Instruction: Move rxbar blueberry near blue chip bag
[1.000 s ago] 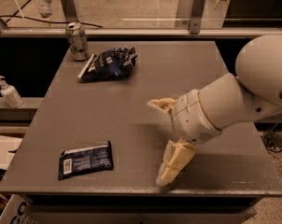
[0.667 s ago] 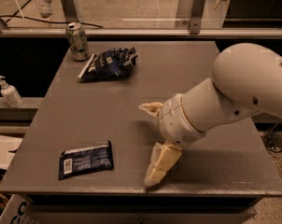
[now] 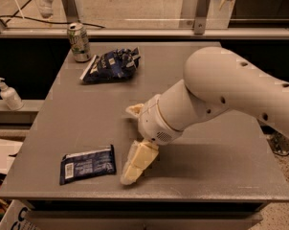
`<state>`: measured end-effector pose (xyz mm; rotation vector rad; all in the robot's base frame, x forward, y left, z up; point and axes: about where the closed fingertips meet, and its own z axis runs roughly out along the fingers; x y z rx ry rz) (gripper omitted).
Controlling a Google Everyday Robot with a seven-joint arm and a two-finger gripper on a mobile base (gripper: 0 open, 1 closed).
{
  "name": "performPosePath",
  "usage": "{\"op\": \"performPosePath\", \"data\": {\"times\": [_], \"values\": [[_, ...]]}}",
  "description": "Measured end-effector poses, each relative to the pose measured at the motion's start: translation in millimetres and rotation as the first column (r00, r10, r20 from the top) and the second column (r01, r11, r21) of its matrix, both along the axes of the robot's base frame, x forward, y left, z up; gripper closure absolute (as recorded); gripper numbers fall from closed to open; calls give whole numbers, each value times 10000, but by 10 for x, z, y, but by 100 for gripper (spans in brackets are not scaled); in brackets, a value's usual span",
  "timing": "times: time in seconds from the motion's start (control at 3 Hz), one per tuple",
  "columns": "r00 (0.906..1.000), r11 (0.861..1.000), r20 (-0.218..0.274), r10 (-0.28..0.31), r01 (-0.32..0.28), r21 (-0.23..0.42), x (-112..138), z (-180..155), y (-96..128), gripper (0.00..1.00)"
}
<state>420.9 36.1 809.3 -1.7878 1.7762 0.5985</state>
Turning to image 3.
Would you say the green soda can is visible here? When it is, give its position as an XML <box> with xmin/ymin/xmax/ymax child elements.
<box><xmin>67</xmin><ymin>22</ymin><xmax>92</xmax><ymax>62</ymax></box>

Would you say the right metal bracket post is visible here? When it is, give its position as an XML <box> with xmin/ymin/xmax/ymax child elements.
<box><xmin>193</xmin><ymin>0</ymin><xmax>211</xmax><ymax>35</ymax></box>

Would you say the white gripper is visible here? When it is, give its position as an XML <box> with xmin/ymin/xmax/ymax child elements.
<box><xmin>121</xmin><ymin>94</ymin><xmax>183</xmax><ymax>185</ymax></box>

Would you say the blue chip bag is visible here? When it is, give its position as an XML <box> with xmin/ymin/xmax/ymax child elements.
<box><xmin>79</xmin><ymin>47</ymin><xmax>141</xmax><ymax>84</ymax></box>

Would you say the blue rxbar blueberry wrapper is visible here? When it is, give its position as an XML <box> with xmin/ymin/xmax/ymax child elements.
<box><xmin>59</xmin><ymin>145</ymin><xmax>117</xmax><ymax>185</ymax></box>

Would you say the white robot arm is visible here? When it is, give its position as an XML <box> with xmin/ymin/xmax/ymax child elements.
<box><xmin>121</xmin><ymin>47</ymin><xmax>289</xmax><ymax>185</ymax></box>

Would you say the left metal bracket post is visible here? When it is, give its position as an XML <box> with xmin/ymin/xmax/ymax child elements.
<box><xmin>61</xmin><ymin>0</ymin><xmax>78</xmax><ymax>23</ymax></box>

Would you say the black floor cable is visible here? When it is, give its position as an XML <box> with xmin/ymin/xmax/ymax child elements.
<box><xmin>268</xmin><ymin>131</ymin><xmax>289</xmax><ymax>157</ymax></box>

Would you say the metal bracket post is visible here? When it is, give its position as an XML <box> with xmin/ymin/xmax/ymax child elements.
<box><xmin>193</xmin><ymin>0</ymin><xmax>211</xmax><ymax>35</ymax></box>
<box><xmin>61</xmin><ymin>0</ymin><xmax>78</xmax><ymax>23</ymax></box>

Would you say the white pump dispenser bottle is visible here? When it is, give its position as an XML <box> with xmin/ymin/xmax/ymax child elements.
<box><xmin>0</xmin><ymin>77</ymin><xmax>24</xmax><ymax>111</ymax></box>

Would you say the white cardboard box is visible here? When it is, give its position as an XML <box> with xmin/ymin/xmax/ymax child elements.
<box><xmin>0</xmin><ymin>200</ymin><xmax>41</xmax><ymax>230</ymax></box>

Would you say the black cable behind glass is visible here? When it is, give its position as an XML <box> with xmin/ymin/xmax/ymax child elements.
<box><xmin>0</xmin><ymin>0</ymin><xmax>106</xmax><ymax>30</ymax></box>

